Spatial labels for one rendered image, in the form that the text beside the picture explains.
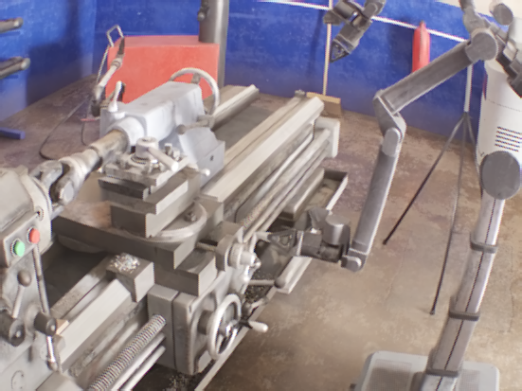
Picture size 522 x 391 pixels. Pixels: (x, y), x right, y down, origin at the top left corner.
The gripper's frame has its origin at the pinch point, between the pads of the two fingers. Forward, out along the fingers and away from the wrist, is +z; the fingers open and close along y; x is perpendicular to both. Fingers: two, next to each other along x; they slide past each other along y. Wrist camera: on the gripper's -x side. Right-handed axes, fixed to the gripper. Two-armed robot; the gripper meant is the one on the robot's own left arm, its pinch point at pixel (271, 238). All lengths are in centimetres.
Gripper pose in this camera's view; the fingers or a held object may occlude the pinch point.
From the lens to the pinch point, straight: 183.1
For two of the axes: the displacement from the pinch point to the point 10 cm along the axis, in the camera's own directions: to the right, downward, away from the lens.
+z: -9.3, -2.1, 3.1
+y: -2.8, -1.6, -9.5
